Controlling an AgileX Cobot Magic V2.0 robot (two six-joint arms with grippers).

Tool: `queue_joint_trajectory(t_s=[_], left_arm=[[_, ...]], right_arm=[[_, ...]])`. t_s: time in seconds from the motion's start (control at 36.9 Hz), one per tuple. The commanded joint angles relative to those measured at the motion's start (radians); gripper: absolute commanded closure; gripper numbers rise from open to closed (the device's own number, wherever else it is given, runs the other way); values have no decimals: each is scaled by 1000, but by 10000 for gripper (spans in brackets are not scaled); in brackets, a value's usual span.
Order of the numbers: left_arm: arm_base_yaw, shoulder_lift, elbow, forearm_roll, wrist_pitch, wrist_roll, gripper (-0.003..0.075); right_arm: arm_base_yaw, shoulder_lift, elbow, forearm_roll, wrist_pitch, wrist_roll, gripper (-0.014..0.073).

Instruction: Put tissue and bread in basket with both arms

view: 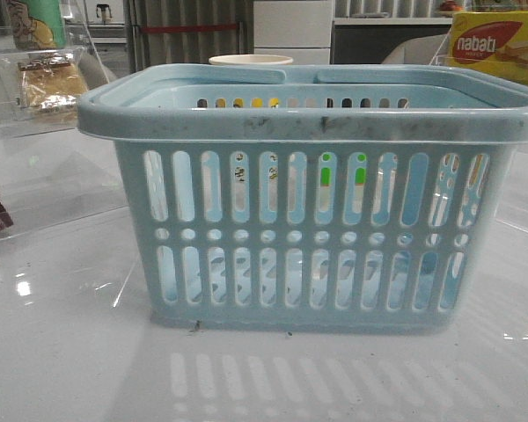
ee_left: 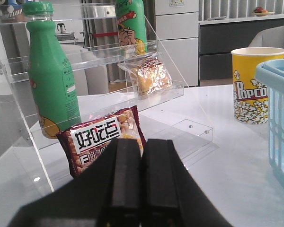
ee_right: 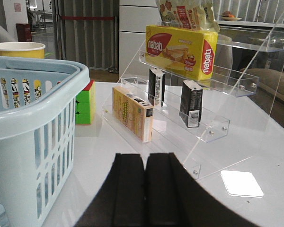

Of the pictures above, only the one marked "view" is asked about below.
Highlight light blue plastic basket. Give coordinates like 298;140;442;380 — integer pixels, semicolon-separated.
77;64;528;332

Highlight white cabinet in background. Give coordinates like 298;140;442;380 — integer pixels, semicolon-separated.
253;1;334;64

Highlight yellow popcorn paper cup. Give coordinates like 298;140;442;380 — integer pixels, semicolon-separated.
209;54;293;66

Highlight green cartoon drink bottle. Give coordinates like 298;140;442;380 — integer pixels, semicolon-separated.
5;0;66;51

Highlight clear acrylic display shelf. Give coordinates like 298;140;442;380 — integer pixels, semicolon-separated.
0;1;127;241

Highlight yellow nabati wafer box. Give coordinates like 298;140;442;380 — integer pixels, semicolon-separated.
445;11;528;85

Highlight packaged bread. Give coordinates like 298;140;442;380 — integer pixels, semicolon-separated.
18;53;88;113

